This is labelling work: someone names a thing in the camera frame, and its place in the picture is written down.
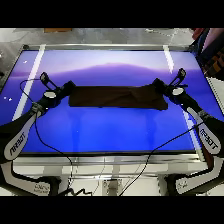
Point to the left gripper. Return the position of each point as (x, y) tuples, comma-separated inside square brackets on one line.
[(67, 87)]

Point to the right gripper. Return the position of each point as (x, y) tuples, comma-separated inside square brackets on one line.
[(159, 86)]

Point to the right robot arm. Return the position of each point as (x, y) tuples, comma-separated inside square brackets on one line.
[(203, 126)]

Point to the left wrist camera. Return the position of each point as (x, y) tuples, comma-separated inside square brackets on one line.
[(45, 79)]

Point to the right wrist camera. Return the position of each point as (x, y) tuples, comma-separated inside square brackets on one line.
[(179, 76)]

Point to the dark brown garment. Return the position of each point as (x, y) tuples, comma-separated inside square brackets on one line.
[(123, 97)]

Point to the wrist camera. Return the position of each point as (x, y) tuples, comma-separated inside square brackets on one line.
[(45, 79), (179, 76)]

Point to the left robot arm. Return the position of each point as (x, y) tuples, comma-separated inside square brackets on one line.
[(20, 131)]

